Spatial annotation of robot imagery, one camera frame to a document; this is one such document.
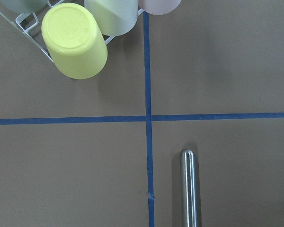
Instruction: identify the pale green upturned cup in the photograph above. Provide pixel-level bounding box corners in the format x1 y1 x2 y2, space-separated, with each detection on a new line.
84 0 138 36

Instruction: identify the pink upturned cup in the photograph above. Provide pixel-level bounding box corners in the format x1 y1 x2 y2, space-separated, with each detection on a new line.
138 0 181 15

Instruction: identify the yellow upturned cup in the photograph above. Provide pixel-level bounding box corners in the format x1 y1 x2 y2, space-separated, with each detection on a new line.
41 3 107 79

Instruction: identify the grey green upturned cup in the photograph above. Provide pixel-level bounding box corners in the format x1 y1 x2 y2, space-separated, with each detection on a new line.
0 0 48 14

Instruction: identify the steel muddler black tip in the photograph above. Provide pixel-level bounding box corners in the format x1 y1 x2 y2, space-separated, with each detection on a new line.
180 149 198 227

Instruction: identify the white wire cup rack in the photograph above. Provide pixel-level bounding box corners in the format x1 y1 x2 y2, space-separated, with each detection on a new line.
0 0 145 64

